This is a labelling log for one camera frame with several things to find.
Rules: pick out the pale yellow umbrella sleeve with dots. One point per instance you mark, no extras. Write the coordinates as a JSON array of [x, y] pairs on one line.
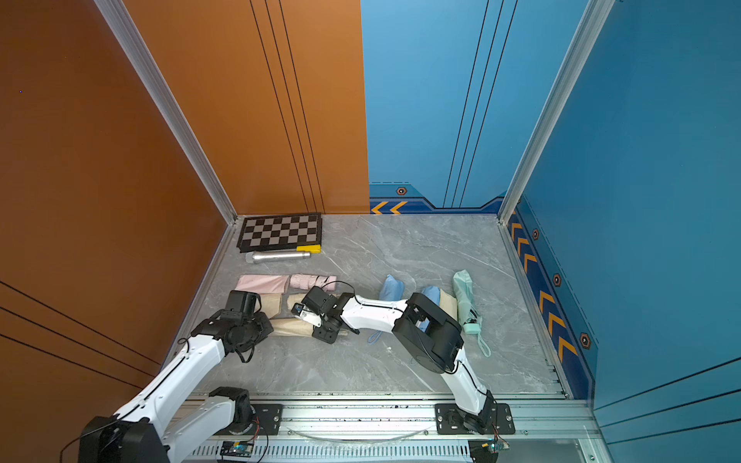
[[291, 327]]

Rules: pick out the small right circuit board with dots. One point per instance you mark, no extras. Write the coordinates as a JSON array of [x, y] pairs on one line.
[[496, 445]]

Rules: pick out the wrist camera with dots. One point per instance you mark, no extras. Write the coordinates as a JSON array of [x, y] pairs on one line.
[[301, 311], [242, 303]]

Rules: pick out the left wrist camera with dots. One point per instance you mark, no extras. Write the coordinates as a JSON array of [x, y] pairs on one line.
[[242, 303]]

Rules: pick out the aluminium front rail frame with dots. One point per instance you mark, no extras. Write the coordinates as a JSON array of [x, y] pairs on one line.
[[376, 418]]

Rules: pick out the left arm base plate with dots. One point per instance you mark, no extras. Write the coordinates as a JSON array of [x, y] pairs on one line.
[[265, 419]]

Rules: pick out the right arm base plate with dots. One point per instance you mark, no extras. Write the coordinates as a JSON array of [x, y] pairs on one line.
[[497, 420]]

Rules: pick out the checkerboard calibration board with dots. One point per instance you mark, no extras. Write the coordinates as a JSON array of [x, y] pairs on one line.
[[279, 232]]

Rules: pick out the light blue sleeved umbrella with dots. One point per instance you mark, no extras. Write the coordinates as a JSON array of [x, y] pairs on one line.
[[392, 290]]

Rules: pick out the yellow block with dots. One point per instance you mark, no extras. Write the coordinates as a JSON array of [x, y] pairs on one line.
[[312, 249]]

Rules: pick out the silver metal cylinder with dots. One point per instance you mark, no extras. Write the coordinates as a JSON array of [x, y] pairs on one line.
[[260, 257]]

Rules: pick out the pink umbrella sleeve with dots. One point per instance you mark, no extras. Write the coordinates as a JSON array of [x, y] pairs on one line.
[[263, 284]]

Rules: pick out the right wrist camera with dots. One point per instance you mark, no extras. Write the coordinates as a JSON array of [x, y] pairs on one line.
[[301, 311]]

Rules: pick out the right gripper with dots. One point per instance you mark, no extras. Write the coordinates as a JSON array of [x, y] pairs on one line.
[[324, 337]]

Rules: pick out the pink umbrella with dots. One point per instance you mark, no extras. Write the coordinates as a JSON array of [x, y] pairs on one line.
[[305, 281]]

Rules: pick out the mint green sleeved umbrella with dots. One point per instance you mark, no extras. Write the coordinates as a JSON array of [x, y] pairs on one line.
[[468, 316]]

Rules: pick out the cream umbrella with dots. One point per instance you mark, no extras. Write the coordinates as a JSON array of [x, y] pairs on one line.
[[294, 299]]

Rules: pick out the cream umbrella sleeve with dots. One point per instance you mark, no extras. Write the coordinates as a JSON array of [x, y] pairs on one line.
[[271, 304]]

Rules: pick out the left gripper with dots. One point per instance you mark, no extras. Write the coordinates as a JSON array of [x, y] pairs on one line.
[[267, 328]]

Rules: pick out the green circuit board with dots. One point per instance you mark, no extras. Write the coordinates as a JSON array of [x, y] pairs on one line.
[[236, 449]]

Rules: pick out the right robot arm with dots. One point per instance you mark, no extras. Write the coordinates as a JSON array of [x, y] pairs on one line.
[[432, 338]]

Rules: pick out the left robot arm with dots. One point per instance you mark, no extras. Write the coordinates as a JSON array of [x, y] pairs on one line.
[[145, 429]]

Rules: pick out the beige sleeved umbrella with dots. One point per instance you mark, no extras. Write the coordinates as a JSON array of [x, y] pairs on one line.
[[448, 304]]

